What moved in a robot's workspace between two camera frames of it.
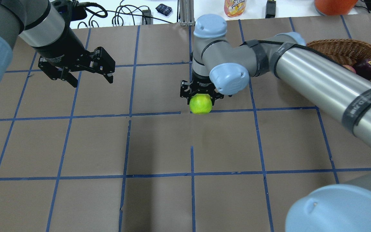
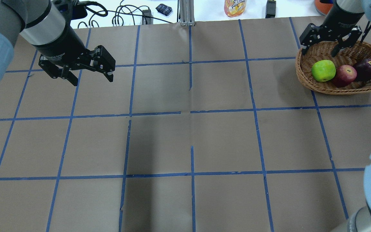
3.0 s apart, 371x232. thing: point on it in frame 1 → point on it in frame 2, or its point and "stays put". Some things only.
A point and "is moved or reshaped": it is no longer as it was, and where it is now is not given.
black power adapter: x=270 y=9 stays put
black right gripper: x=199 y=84 → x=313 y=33
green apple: x=201 y=103 is moved or reshaped
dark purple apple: x=368 y=68 stays put
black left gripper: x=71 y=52 stays put
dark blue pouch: x=164 y=9 stays put
